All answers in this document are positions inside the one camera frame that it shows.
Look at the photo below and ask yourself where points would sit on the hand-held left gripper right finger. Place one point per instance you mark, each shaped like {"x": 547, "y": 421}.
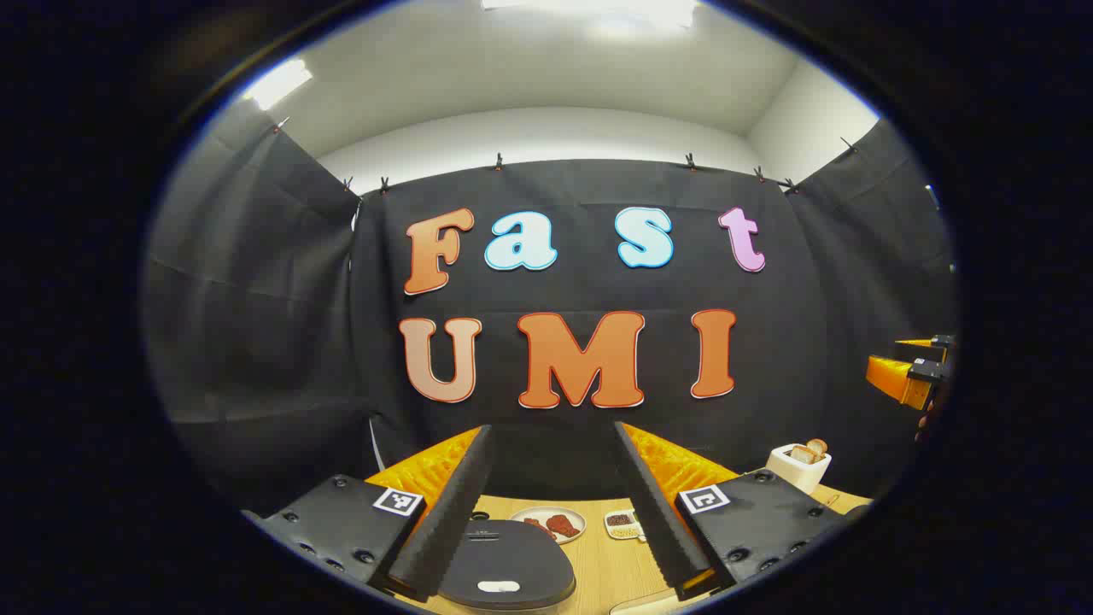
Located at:
{"x": 662, "y": 530}

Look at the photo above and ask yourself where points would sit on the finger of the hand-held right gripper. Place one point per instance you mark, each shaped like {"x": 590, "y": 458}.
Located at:
{"x": 926, "y": 343}
{"x": 888, "y": 376}

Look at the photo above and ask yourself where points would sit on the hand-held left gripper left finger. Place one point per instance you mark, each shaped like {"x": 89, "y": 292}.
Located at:
{"x": 452, "y": 521}

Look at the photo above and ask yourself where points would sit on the dark grey rice cooker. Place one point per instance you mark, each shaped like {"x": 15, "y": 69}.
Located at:
{"x": 512, "y": 555}

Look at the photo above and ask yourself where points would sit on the divided white bean dish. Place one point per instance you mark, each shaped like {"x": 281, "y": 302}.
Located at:
{"x": 623, "y": 525}

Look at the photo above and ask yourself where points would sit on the round white plate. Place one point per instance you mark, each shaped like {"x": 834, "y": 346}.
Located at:
{"x": 529, "y": 515}

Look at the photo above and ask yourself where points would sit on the red meat slice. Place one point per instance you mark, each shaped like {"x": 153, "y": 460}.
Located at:
{"x": 538, "y": 527}
{"x": 564, "y": 524}

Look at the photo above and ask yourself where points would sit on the toast bread slice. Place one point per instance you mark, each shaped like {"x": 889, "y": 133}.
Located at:
{"x": 818, "y": 446}
{"x": 801, "y": 453}

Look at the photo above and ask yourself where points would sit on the white toaster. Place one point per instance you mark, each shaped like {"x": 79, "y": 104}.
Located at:
{"x": 794, "y": 474}

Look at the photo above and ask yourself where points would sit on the ceiling light panel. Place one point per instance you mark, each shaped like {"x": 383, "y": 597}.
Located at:
{"x": 277, "y": 84}
{"x": 598, "y": 10}

